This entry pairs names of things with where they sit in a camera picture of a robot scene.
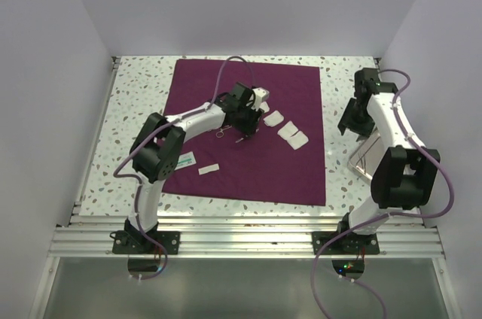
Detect purple cloth mat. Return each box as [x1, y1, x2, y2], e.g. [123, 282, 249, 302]
[163, 59, 326, 206]

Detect steel instrument tray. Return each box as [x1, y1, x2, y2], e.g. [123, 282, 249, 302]
[348, 129, 384, 183]

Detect steel forceps clamp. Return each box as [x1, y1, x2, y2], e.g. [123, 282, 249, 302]
[215, 126, 232, 138]

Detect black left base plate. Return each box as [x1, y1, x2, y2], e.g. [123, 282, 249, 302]
[109, 230, 181, 255]

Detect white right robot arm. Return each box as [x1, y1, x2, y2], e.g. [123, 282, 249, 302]
[335, 68, 441, 254]

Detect small white bandage strip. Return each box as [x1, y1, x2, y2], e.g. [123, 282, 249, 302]
[198, 163, 220, 175]

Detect aluminium rail frame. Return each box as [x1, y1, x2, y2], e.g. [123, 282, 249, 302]
[30, 56, 461, 318]

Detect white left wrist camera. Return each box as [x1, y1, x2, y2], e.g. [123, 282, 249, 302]
[253, 87, 270, 108]

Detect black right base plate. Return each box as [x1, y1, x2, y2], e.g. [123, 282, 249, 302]
[311, 232, 380, 256]

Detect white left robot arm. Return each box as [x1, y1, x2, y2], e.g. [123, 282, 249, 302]
[125, 83, 270, 254]

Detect white gauze pad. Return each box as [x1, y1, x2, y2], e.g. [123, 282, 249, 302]
[264, 111, 284, 127]
[277, 121, 299, 140]
[260, 102, 270, 113]
[287, 131, 309, 150]

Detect steel tweezers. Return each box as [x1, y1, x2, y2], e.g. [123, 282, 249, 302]
[357, 147, 371, 172]

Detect white green suture packet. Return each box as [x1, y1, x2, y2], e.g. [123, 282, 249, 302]
[175, 151, 197, 170]

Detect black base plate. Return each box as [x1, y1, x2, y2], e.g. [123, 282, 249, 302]
[109, 230, 181, 255]
[311, 232, 380, 256]

